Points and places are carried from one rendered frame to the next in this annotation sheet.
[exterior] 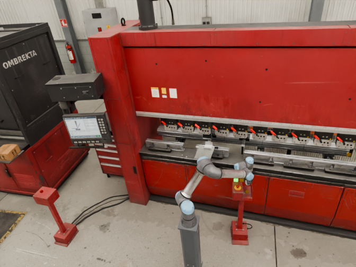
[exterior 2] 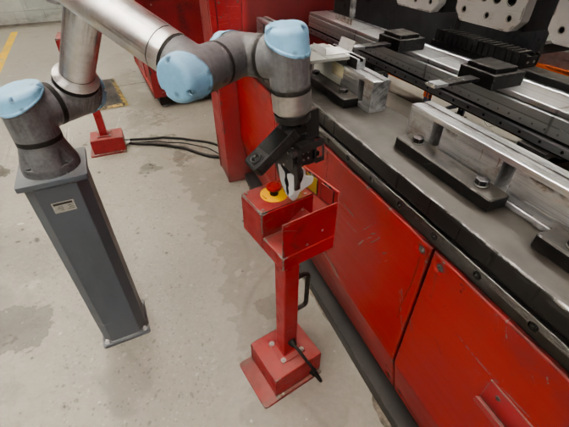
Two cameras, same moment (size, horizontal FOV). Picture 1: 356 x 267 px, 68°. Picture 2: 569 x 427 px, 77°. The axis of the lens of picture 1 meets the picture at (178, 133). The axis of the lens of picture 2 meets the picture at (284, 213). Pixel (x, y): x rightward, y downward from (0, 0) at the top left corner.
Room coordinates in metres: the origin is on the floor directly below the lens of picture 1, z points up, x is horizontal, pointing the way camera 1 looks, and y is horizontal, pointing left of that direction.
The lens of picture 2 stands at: (1.52, -1.14, 1.32)
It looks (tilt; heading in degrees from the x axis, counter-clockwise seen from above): 38 degrees down; 47
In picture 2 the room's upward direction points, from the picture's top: straight up
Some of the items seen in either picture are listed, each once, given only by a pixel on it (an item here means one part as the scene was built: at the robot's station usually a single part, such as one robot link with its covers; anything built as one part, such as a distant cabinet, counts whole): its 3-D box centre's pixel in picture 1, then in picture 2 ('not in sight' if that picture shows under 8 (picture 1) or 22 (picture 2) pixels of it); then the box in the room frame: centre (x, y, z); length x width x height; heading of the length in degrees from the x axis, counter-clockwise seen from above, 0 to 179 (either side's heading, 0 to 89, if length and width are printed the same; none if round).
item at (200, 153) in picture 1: (204, 152); (300, 54); (2.40, -0.28, 1.00); 0.26 x 0.18 x 0.01; 159
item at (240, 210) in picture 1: (240, 212); (286, 300); (2.02, -0.62, 0.39); 0.05 x 0.05 x 0.54; 80
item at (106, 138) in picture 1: (89, 127); not in sight; (2.50, 0.95, 1.42); 0.45 x 0.12 x 0.36; 83
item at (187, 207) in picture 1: (187, 209); (29, 110); (1.65, -0.02, 0.94); 0.13 x 0.12 x 0.14; 17
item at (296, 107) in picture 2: not in sight; (290, 100); (1.98, -0.66, 1.06); 0.08 x 0.08 x 0.05
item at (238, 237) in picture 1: (239, 232); (279, 360); (1.99, -0.61, 0.06); 0.25 x 0.20 x 0.12; 170
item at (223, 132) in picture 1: (222, 127); not in sight; (2.47, -0.50, 1.26); 0.15 x 0.09 x 0.17; 69
